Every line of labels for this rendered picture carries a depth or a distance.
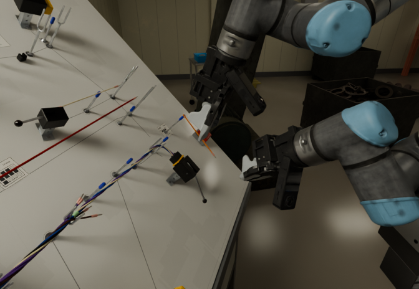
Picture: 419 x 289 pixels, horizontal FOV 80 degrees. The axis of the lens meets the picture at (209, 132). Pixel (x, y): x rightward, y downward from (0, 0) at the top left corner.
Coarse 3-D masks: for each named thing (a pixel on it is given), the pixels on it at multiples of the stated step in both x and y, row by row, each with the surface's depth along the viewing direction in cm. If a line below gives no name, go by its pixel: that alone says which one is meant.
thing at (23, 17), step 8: (16, 0) 63; (24, 0) 61; (32, 0) 63; (40, 0) 64; (24, 8) 63; (32, 8) 64; (40, 8) 65; (16, 16) 68; (24, 16) 66; (24, 24) 68
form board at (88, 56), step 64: (0, 0) 67; (64, 0) 85; (0, 64) 58; (64, 64) 70; (128, 64) 90; (0, 128) 50; (64, 128) 60; (128, 128) 74; (192, 128) 96; (0, 192) 45; (64, 192) 52; (128, 192) 63; (192, 192) 78; (0, 256) 40; (64, 256) 46; (128, 256) 54; (192, 256) 65
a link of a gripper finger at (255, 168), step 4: (252, 168) 56; (256, 168) 55; (260, 168) 55; (264, 168) 55; (244, 172) 60; (248, 172) 58; (252, 172) 56; (256, 172) 55; (260, 172) 55; (244, 176) 60; (248, 176) 59
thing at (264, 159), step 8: (288, 128) 52; (296, 128) 52; (264, 136) 56; (272, 136) 56; (280, 136) 56; (288, 136) 52; (256, 144) 59; (264, 144) 55; (272, 144) 55; (280, 144) 54; (288, 144) 49; (256, 152) 58; (264, 152) 55; (272, 152) 54; (280, 152) 54; (288, 152) 52; (256, 160) 58; (264, 160) 55; (272, 160) 53; (280, 160) 53; (296, 160) 48; (272, 168) 53
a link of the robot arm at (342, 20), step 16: (336, 0) 36; (352, 0) 35; (368, 0) 35; (384, 0) 35; (400, 0) 36; (304, 16) 40; (320, 16) 35; (336, 16) 34; (352, 16) 34; (368, 16) 34; (384, 16) 37; (304, 32) 39; (320, 32) 35; (336, 32) 34; (352, 32) 35; (368, 32) 35; (304, 48) 45; (320, 48) 37; (336, 48) 35; (352, 48) 36
